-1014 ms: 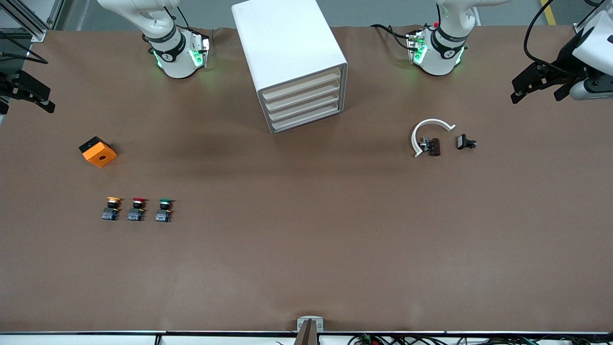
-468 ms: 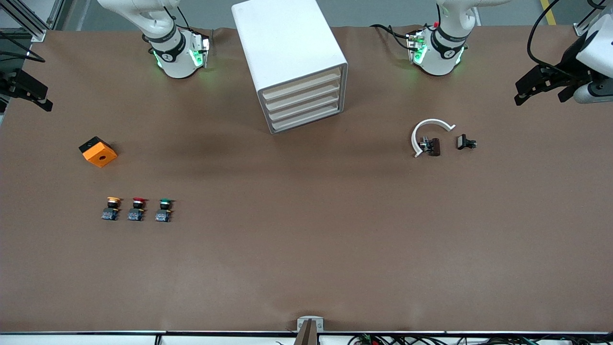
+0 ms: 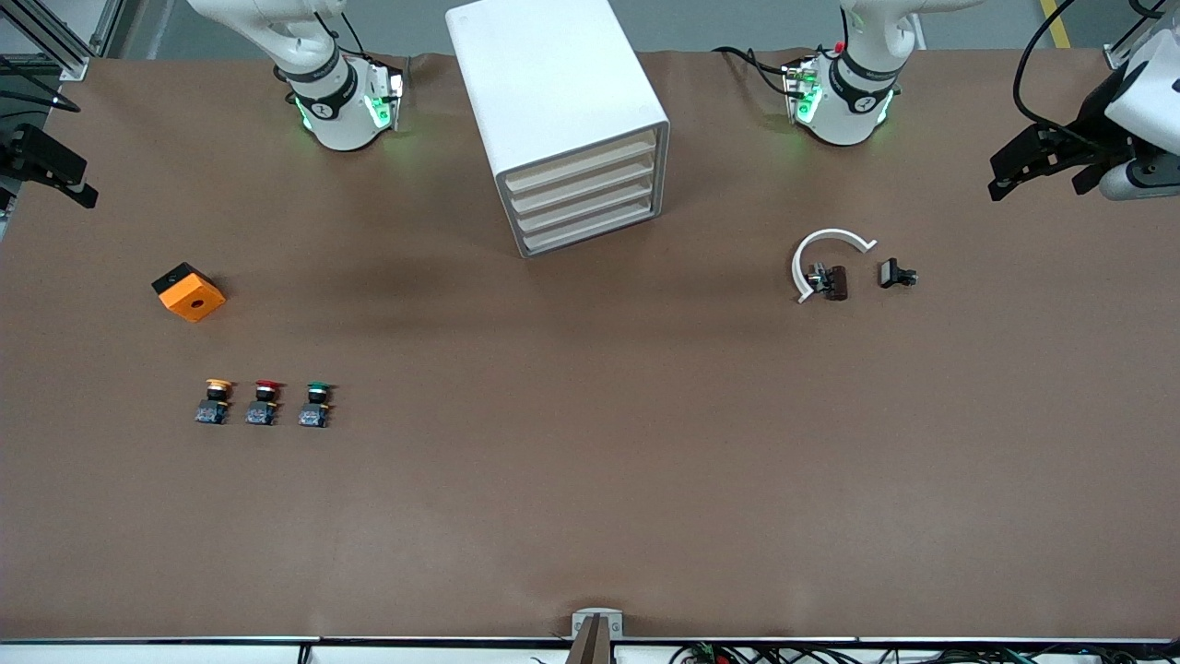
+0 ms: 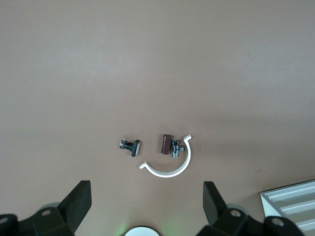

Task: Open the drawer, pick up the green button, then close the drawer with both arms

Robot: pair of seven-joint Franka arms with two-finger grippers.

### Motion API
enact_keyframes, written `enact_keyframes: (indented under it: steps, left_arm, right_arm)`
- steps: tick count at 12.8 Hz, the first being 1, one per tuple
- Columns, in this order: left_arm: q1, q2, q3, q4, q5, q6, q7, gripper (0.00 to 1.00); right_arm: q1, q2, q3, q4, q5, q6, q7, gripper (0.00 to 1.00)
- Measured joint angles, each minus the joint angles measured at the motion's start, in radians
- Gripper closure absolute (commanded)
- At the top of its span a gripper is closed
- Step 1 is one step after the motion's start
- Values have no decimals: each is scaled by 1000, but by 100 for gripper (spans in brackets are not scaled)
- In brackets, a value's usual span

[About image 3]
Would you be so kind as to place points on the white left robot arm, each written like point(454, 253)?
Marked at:
point(853, 92)

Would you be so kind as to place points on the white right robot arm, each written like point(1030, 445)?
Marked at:
point(323, 101)

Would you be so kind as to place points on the aluminium frame post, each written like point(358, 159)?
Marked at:
point(55, 37)
point(1129, 41)

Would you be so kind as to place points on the yellow mushroom pushbutton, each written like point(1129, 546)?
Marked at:
point(214, 406)

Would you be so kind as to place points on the white tray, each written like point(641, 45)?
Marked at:
point(590, 227)

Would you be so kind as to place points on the red mushroom pushbutton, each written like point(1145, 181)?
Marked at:
point(264, 406)

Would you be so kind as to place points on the silver arm base connector plate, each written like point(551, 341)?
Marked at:
point(387, 97)
point(800, 88)

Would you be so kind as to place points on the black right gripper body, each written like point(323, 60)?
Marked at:
point(20, 150)

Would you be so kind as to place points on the green mushroom pushbutton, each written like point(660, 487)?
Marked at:
point(316, 406)

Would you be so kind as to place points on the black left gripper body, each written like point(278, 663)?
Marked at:
point(1094, 126)

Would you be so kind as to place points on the orange button enclosure box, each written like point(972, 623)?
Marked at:
point(194, 300)

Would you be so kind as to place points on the grey metal table bracket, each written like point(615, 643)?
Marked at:
point(597, 620)

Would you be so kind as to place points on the black square pushbutton switch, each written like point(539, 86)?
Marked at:
point(892, 273)

